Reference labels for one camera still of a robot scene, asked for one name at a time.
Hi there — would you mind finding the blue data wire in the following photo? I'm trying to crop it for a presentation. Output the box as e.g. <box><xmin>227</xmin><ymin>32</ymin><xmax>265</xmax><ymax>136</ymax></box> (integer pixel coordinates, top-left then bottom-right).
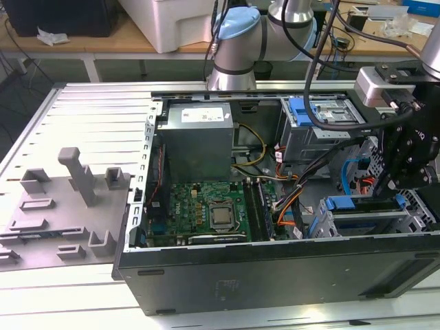
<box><xmin>341</xmin><ymin>157</ymin><xmax>371</xmax><ymax>204</ymax></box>

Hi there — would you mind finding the blue plastic drive latch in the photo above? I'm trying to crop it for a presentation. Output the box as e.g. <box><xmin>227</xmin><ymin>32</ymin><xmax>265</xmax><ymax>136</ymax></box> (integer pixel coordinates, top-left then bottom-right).
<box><xmin>288</xmin><ymin>98</ymin><xmax>325</xmax><ymax>127</ymax></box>

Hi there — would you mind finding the black cable bundle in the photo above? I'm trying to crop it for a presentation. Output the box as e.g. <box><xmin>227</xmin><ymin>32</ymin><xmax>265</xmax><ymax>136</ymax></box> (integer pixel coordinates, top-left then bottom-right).
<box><xmin>274</xmin><ymin>135</ymin><xmax>365</xmax><ymax>238</ymax></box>

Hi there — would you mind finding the grey metal disk bay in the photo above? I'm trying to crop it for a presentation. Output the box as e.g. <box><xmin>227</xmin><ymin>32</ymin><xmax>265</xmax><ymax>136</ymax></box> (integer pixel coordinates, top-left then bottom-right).
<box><xmin>318</xmin><ymin>190</ymin><xmax>432</xmax><ymax>238</ymax></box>

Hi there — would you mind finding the white crumpled wrapper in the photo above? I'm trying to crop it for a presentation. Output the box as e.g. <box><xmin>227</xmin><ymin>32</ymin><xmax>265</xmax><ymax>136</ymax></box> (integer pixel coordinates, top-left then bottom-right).
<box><xmin>36</xmin><ymin>27</ymin><xmax>72</xmax><ymax>47</ymax></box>

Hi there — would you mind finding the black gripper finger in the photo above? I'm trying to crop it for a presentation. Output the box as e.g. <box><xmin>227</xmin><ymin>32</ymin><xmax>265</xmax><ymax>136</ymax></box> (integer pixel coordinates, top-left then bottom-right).
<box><xmin>391</xmin><ymin>166</ymin><xmax>440</xmax><ymax>190</ymax></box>
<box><xmin>373</xmin><ymin>125</ymin><xmax>414</xmax><ymax>197</ymax></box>

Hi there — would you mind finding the orange curved wire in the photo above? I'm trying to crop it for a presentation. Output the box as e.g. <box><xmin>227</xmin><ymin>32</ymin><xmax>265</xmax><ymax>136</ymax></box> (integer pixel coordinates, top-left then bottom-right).
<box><xmin>274</xmin><ymin>195</ymin><xmax>298</xmax><ymax>228</ymax></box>

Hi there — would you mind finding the CPU socket with metal cover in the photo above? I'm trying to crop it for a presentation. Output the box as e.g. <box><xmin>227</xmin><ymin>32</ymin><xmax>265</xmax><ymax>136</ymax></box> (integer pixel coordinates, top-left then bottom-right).
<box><xmin>206</xmin><ymin>201</ymin><xmax>240</xmax><ymax>233</ymax></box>

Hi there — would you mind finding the clear plastic bag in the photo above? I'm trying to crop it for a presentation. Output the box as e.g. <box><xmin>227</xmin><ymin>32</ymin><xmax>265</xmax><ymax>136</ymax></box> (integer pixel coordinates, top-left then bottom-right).
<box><xmin>383</xmin><ymin>16</ymin><xmax>419</xmax><ymax>39</ymax></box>

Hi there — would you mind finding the yellow and black wire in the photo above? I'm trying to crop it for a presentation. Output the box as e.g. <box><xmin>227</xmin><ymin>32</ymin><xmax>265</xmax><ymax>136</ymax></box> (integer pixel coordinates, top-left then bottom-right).
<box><xmin>232</xmin><ymin>123</ymin><xmax>268</xmax><ymax>169</ymax></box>

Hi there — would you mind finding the green motherboard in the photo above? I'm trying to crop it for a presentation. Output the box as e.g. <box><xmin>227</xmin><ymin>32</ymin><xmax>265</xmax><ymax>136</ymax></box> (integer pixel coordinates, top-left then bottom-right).
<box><xmin>146</xmin><ymin>180</ymin><xmax>286</xmax><ymax>247</ymax></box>

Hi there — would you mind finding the large black box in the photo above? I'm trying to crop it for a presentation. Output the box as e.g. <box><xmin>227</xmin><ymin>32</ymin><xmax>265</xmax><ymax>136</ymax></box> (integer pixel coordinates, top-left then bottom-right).
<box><xmin>6</xmin><ymin>0</ymin><xmax>120</xmax><ymax>38</ymax></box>

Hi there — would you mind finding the grey optical drive cage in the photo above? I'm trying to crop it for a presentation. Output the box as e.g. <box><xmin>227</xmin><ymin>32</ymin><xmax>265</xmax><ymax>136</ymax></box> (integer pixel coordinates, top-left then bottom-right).
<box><xmin>278</xmin><ymin>98</ymin><xmax>371</xmax><ymax>166</ymax></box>

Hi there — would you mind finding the black open PC case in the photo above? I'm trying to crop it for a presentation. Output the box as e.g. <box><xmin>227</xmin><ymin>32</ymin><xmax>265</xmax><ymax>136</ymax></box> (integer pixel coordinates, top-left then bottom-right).
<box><xmin>111</xmin><ymin>79</ymin><xmax>440</xmax><ymax>317</ymax></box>

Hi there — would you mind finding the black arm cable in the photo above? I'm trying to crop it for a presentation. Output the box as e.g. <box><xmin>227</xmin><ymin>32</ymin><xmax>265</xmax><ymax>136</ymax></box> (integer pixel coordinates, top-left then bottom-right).
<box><xmin>302</xmin><ymin>0</ymin><xmax>415</xmax><ymax>132</ymax></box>

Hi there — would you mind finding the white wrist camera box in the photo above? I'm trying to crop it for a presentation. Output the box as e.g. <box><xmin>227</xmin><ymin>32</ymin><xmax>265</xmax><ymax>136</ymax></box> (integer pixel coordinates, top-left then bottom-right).
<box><xmin>355</xmin><ymin>67</ymin><xmax>413</xmax><ymax>108</ymax></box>

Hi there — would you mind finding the white foam box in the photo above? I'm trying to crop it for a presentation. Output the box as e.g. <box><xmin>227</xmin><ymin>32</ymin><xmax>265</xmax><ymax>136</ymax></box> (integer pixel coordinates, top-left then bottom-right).
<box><xmin>118</xmin><ymin>0</ymin><xmax>223</xmax><ymax>54</ymax></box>

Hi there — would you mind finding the silver CPU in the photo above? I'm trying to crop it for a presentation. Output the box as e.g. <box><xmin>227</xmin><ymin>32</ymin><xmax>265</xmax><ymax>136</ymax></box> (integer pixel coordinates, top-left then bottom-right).
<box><xmin>212</xmin><ymin>208</ymin><xmax>234</xmax><ymax>224</ymax></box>

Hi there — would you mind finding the pale grey flat box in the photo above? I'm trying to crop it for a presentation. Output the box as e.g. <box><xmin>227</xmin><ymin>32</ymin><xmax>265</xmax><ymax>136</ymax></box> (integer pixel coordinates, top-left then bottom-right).
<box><xmin>367</xmin><ymin>5</ymin><xmax>410</xmax><ymax>21</ymax></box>

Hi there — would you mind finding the black graphics card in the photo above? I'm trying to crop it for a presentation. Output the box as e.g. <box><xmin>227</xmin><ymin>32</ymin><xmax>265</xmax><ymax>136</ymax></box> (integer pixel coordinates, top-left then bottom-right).
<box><xmin>187</xmin><ymin>233</ymin><xmax>247</xmax><ymax>245</ymax></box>

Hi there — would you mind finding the grey power supply unit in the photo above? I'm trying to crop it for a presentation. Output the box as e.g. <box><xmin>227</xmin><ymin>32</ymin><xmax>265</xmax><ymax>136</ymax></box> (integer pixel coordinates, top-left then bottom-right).
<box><xmin>156</xmin><ymin>101</ymin><xmax>237</xmax><ymax>182</ymax></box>

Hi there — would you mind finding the blue cardboard box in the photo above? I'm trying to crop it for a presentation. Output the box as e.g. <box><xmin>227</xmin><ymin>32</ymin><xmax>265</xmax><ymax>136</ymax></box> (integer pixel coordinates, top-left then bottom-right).
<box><xmin>401</xmin><ymin>0</ymin><xmax>440</xmax><ymax>17</ymax></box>

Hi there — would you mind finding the orange power wire black plug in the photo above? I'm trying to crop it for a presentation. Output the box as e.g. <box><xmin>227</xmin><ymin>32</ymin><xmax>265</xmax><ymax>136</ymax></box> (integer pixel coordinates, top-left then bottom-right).
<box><xmin>355</xmin><ymin>177</ymin><xmax>375</xmax><ymax>195</ymax></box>

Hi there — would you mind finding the black case fan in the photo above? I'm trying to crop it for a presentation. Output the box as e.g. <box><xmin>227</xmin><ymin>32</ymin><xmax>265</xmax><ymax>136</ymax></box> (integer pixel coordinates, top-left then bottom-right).
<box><xmin>146</xmin><ymin>142</ymin><xmax>173</xmax><ymax>221</ymax></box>

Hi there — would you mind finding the grey plastic parts rack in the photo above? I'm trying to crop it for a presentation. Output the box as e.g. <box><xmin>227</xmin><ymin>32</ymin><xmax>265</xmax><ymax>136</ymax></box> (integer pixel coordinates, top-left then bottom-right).
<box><xmin>0</xmin><ymin>146</ymin><xmax>133</xmax><ymax>273</ymax></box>

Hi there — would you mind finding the wooden desk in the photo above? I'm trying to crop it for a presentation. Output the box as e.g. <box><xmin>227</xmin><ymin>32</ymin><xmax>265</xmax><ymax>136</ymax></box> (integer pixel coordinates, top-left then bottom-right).
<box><xmin>0</xmin><ymin>0</ymin><xmax>440</xmax><ymax>82</ymax></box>

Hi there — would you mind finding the hard disk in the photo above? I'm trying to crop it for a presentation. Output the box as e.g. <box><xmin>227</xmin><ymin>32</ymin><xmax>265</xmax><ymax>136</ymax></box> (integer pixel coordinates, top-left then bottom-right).
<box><xmin>307</xmin><ymin>193</ymin><xmax>406</xmax><ymax>238</ymax></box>

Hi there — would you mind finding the small black box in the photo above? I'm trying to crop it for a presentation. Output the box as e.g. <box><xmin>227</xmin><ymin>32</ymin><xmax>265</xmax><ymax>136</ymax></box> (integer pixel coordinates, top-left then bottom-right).
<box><xmin>344</xmin><ymin>10</ymin><xmax>369</xmax><ymax>34</ymax></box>

